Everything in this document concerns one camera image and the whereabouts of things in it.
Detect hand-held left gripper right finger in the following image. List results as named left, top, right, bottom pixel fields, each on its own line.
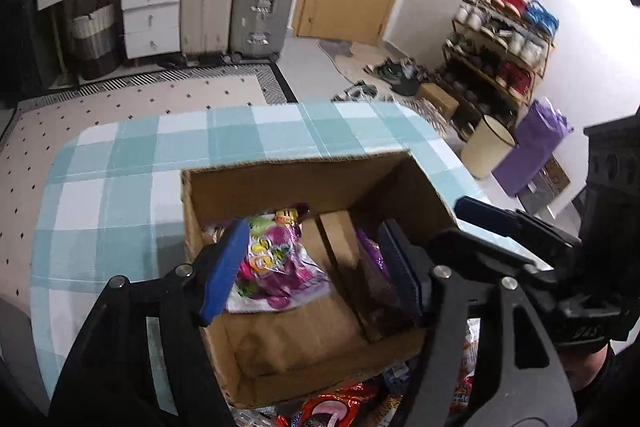
left=377, top=218, right=579, bottom=427

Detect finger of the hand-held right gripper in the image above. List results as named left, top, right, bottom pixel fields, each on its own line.
left=429, top=229, right=559, bottom=289
left=454, top=195, right=584, bottom=254

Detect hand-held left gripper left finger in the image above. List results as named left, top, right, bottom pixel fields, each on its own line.
left=48, top=218, right=251, bottom=427

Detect purple snack packet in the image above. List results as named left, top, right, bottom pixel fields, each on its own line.
left=356, top=229, right=401, bottom=308

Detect pink colourful snack packet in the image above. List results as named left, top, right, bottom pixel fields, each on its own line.
left=202, top=204, right=333, bottom=315

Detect brown cardboard box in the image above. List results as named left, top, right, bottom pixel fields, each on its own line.
left=180, top=151, right=461, bottom=410

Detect red cookie packet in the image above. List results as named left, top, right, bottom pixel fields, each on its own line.
left=275, top=382, right=381, bottom=427

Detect cream waste bin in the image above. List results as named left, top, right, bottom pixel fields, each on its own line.
left=460, top=114, right=517, bottom=180

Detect purple bag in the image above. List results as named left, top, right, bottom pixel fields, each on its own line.
left=491, top=99, right=573, bottom=198

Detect patterned flat box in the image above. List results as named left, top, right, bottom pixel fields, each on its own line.
left=520, top=157, right=572, bottom=208

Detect small cardboard box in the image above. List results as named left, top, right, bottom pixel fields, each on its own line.
left=417, top=82, right=460, bottom=120

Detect wooden shoe rack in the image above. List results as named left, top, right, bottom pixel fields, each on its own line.
left=442, top=0, right=556, bottom=118

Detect dark sneakers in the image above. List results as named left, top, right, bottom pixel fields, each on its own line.
left=365, top=58, right=422, bottom=96

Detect grey sandals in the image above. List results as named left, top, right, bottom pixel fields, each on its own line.
left=330, top=81, right=379, bottom=102

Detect beige dotted rug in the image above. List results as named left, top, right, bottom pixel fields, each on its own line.
left=0, top=62, right=299, bottom=308

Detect fluffy floor mat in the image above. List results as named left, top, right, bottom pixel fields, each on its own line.
left=319, top=39, right=451, bottom=108

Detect silver suitcase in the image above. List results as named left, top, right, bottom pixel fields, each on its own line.
left=229, top=0, right=302, bottom=62

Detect wicker laundry basket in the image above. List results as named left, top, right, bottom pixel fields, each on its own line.
left=70, top=3, right=121, bottom=80

